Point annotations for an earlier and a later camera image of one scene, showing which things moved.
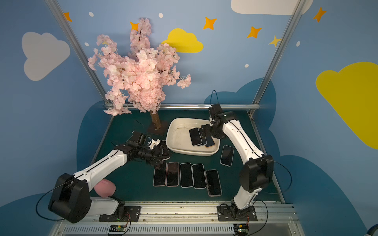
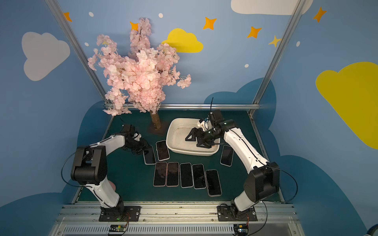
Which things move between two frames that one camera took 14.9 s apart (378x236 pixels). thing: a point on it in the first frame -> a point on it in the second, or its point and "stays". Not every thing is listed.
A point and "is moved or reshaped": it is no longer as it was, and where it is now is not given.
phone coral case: (173, 174) stays
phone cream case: (160, 175) is moved or reshaped
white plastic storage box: (179, 141) stays
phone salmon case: (227, 156) stays
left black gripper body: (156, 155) -> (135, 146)
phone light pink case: (213, 183) stays
